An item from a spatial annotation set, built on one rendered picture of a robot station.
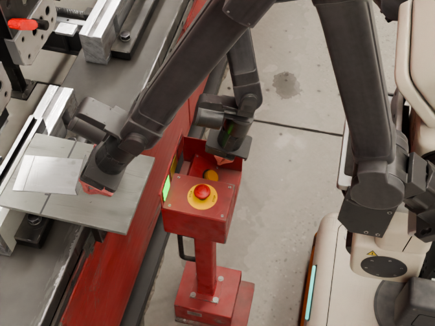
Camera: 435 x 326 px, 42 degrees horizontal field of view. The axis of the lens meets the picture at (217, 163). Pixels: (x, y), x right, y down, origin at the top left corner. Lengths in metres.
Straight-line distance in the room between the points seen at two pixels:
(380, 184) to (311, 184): 1.52
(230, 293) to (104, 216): 0.94
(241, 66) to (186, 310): 1.04
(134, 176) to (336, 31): 0.60
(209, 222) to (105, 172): 0.40
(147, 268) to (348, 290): 0.72
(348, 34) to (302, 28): 2.29
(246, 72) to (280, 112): 1.40
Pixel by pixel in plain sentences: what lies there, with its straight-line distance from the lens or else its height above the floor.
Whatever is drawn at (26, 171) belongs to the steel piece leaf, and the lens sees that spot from 1.20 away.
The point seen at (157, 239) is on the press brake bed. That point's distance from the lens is 2.14.
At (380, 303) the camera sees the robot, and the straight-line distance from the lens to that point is 1.86.
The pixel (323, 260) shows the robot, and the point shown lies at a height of 0.27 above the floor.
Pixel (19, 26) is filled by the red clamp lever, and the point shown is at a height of 1.31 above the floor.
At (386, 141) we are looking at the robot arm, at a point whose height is 1.33.
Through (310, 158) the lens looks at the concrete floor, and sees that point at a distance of 2.42.
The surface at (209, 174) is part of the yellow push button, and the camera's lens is 1.46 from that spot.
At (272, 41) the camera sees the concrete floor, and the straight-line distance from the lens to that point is 2.87.
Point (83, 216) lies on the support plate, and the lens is 1.11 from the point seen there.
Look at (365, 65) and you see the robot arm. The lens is 0.70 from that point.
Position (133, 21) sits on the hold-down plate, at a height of 0.91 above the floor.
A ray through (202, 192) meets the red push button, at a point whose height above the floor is 0.81.
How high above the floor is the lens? 1.94
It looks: 55 degrees down
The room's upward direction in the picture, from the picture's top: straight up
